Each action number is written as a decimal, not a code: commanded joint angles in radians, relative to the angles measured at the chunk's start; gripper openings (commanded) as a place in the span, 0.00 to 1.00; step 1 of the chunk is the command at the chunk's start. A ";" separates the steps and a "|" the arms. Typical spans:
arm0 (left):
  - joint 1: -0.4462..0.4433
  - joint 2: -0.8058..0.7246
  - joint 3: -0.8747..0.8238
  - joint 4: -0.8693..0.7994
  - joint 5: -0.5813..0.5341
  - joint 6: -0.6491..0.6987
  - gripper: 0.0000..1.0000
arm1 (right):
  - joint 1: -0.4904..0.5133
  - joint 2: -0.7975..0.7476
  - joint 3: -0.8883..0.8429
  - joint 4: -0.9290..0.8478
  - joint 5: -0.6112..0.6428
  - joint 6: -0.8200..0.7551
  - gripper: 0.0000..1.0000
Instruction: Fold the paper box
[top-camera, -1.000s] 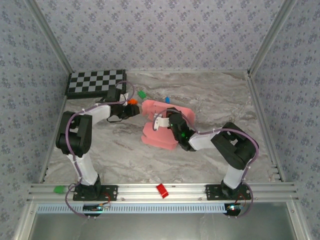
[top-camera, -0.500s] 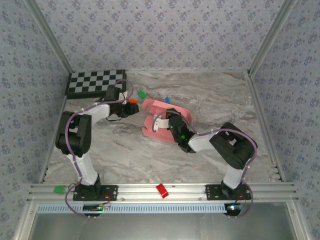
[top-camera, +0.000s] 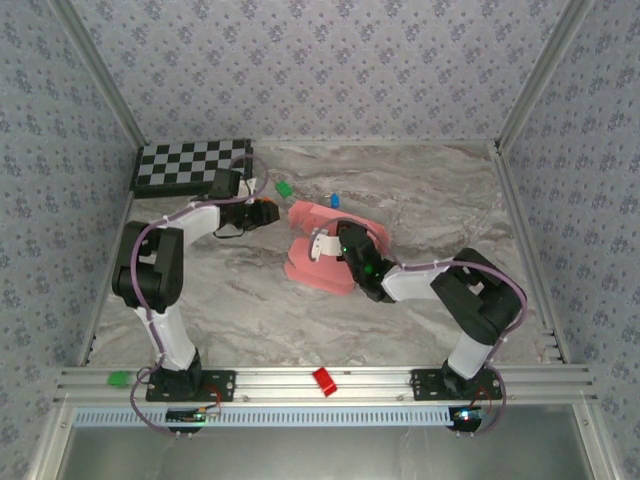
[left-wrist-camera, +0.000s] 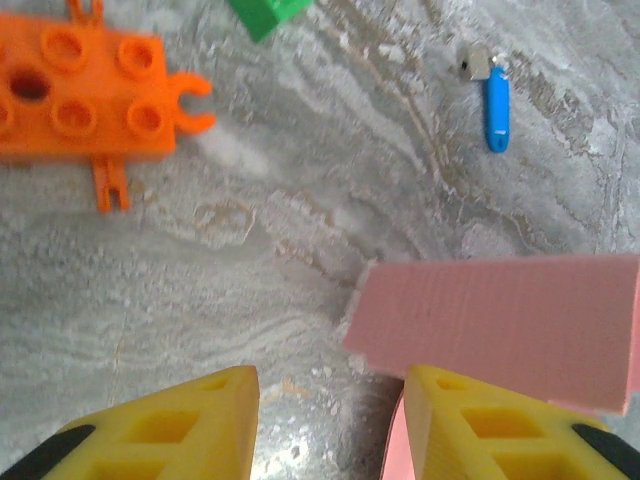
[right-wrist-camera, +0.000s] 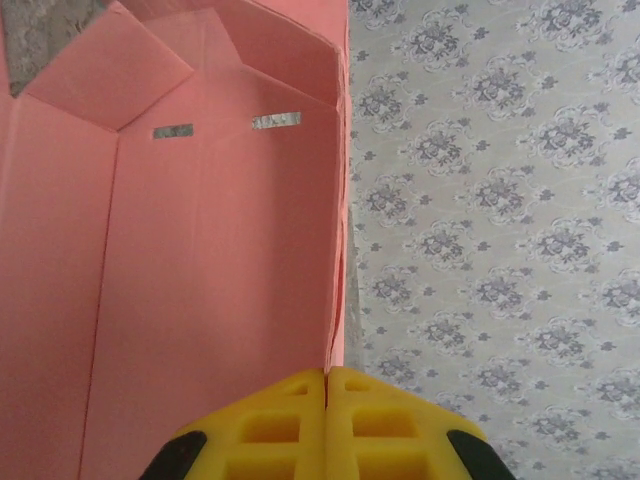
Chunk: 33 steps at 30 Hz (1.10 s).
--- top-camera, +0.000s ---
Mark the pink paper box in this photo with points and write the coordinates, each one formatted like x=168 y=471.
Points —
x=315 y=277

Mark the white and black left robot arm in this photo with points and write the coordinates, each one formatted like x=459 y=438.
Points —
x=145 y=270

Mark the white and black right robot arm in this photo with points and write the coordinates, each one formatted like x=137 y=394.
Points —
x=480 y=300

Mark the orange plastic toy piece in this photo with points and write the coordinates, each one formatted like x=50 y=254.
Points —
x=262 y=201

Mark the small green toy brick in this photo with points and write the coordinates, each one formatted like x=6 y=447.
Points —
x=284 y=189

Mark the black and white checkerboard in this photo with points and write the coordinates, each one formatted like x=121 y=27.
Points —
x=190 y=167

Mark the red block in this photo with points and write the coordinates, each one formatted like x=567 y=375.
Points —
x=324 y=382

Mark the right circuit board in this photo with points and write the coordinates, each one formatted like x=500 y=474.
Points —
x=466 y=417

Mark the circuit board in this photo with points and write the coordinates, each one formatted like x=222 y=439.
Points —
x=185 y=416
x=466 y=417

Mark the grey metal panel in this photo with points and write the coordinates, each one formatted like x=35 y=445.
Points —
x=320 y=455

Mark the green block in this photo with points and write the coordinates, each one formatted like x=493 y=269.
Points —
x=118 y=379

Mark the left circuit board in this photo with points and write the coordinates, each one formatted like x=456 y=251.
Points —
x=185 y=416

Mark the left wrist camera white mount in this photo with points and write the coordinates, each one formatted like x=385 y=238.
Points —
x=225 y=184

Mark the aluminium back rail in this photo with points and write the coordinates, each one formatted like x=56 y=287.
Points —
x=375 y=143

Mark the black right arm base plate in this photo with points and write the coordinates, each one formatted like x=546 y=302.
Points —
x=425 y=384

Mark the aluminium front rail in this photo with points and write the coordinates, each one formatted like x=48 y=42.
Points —
x=280 y=382

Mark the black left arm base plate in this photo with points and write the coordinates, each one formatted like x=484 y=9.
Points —
x=220 y=385

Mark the aluminium frame post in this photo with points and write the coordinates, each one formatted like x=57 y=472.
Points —
x=541 y=75

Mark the aluminium frame bar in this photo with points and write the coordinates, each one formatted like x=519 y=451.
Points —
x=605 y=465
x=45 y=465

